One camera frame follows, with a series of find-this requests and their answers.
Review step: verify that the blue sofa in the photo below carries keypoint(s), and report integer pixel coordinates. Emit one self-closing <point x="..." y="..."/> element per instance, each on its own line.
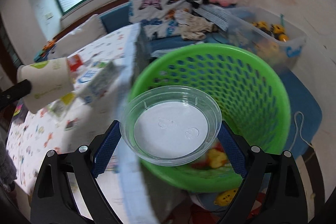
<point x="115" y="16"/>

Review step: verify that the clear plastic dome lid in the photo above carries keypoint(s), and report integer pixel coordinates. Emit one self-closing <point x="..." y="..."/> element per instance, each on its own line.
<point x="168" y="124"/>

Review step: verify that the white paper cup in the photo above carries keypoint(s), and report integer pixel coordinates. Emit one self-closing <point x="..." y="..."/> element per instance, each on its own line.
<point x="47" y="82"/>

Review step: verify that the dark striped cloth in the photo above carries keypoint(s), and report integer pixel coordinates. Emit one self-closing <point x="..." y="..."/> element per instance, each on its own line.
<point x="218" y="14"/>

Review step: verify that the white wall switch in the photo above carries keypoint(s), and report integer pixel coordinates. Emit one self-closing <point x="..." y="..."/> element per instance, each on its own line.
<point x="49" y="16"/>

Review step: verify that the green plastic basket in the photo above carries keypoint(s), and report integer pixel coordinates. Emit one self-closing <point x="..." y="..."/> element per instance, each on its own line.
<point x="236" y="74"/>

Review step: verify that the grey fabric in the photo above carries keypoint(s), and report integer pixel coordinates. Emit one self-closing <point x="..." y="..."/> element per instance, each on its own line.
<point x="6" y="161"/>

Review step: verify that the beige cushion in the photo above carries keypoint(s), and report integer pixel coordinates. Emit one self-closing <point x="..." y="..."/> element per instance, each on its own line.
<point x="84" y="32"/>

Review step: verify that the yellow toy truck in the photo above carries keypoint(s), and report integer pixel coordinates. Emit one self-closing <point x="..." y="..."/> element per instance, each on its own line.
<point x="278" y="32"/>
<point x="260" y="26"/>

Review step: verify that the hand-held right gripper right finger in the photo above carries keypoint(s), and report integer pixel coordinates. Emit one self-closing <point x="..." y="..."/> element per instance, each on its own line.
<point x="233" y="150"/>

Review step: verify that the clear plastic storage bin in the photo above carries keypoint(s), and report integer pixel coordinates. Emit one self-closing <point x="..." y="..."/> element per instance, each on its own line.
<point x="291" y="48"/>

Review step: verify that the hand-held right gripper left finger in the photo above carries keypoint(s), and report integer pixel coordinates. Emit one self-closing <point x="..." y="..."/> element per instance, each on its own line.
<point x="107" y="148"/>

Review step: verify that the orange toy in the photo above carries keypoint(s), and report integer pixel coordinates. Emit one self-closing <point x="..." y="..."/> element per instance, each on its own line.
<point x="50" y="45"/>

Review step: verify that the large butterfly print cushion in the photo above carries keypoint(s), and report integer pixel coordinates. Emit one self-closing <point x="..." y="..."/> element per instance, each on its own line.
<point x="152" y="8"/>

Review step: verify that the clear printed plastic bag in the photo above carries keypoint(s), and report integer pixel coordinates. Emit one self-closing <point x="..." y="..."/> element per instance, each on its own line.
<point x="102" y="82"/>

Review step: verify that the dark wooden door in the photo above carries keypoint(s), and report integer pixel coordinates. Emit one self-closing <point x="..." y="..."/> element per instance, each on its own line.
<point x="8" y="50"/>

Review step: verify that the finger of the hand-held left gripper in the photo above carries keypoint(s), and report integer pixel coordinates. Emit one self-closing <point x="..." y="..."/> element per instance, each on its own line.
<point x="18" y="90"/>

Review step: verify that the blue padded stool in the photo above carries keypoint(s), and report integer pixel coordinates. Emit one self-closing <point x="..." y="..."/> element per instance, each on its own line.
<point x="304" y="108"/>

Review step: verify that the beige garment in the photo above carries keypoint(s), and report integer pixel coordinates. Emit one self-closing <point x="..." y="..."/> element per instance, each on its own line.
<point x="194" y="26"/>

